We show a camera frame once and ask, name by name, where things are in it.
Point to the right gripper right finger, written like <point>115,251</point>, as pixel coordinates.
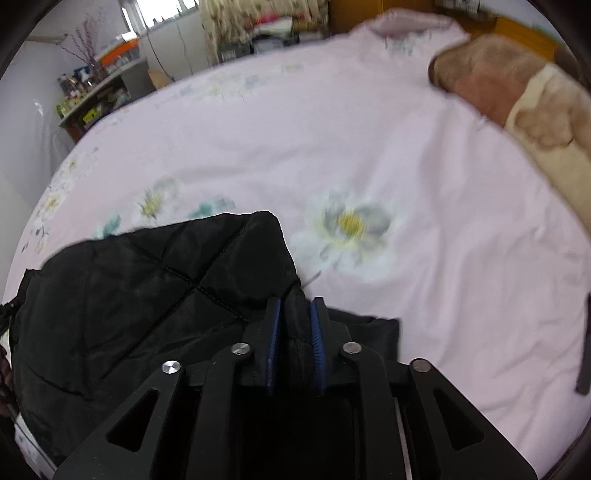
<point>416,423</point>

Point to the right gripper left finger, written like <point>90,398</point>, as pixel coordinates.
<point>176,423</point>

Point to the black puffer jacket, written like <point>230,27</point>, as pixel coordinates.
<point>99,317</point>

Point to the left hand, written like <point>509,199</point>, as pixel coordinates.
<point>6,384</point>

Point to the black phone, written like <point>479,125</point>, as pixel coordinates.
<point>584,376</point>

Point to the pink floral bed sheet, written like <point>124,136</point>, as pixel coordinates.
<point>395,199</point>

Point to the brown bear blanket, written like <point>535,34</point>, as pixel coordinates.
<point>534,100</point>

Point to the wooden shelf unit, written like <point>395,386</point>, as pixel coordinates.
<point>128,84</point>

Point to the orange lid storage box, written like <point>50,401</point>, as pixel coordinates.
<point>116,51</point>

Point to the pink flower branches vase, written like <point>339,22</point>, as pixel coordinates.
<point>85,39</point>

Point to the wooden headboard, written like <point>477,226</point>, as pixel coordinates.
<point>532,38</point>

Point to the pink pillow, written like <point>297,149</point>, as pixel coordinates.
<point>398,22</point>

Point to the heart pattern curtain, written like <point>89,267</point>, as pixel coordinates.
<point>228,22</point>

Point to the clutter pile under curtain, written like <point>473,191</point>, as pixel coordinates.
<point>268,32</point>

